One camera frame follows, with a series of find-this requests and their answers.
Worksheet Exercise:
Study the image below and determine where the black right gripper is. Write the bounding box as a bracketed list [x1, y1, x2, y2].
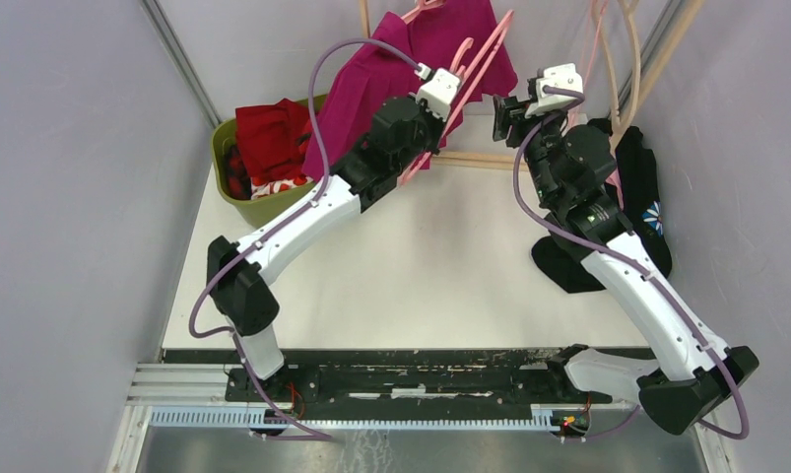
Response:
[493, 88, 568, 204]

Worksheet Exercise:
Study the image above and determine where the pink plastic hanger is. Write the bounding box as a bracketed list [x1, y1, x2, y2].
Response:
[396, 9, 515, 187]

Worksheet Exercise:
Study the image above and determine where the magenta pleated skirt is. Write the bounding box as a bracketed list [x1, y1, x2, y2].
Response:
[302, 1, 518, 180]

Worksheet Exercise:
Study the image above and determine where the beige plastic hanger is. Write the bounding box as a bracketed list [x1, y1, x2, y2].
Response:
[593, 0, 644, 132]

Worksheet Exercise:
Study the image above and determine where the pink hanger of magenta skirt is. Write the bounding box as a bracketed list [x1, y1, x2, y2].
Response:
[401, 0, 446, 25]

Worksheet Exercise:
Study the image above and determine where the pink wire hanger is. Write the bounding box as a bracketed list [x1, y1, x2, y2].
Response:
[581, 0, 610, 85]

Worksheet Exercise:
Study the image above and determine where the red dress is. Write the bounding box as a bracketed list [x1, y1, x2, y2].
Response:
[235, 99, 312, 185]

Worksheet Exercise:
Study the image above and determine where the white red floral garment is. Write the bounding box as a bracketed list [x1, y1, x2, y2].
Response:
[250, 173, 313, 200]

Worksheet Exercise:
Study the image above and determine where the red navy plaid skirt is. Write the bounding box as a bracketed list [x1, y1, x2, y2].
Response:
[222, 145, 251, 200]

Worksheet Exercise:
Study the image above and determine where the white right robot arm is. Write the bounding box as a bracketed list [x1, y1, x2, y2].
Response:
[493, 86, 759, 439]

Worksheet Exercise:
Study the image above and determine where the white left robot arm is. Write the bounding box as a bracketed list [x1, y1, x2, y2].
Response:
[207, 97, 452, 401]

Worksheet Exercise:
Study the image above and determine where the pink cloth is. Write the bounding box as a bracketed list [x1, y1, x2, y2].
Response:
[591, 127, 625, 210]

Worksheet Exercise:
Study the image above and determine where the black shirt with flower print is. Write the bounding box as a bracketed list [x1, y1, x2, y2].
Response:
[531, 125, 673, 294]

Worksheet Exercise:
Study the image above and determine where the olive green plastic basket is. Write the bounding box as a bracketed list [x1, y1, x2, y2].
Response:
[211, 99, 314, 227]

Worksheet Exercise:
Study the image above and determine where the wooden clothes rack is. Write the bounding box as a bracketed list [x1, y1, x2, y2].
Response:
[358, 0, 709, 172]

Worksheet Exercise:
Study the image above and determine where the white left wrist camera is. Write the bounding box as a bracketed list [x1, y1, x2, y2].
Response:
[415, 63, 462, 122]

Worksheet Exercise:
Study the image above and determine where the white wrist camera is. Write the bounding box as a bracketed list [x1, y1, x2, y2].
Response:
[524, 63, 585, 118]
[415, 63, 462, 122]

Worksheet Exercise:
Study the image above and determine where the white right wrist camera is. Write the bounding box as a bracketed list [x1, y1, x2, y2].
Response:
[524, 63, 585, 118]

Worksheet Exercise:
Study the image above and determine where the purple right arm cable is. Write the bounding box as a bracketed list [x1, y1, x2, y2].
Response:
[512, 85, 752, 443]

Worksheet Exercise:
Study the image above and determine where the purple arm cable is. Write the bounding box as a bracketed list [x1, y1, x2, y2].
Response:
[187, 37, 432, 445]
[512, 85, 752, 443]

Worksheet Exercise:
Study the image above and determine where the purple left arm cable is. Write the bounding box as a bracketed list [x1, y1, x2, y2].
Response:
[187, 37, 432, 445]

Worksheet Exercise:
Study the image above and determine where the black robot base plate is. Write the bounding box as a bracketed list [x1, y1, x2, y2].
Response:
[163, 348, 643, 422]

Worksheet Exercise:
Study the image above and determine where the aluminium corner rail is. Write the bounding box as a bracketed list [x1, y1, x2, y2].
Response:
[139, 0, 223, 128]

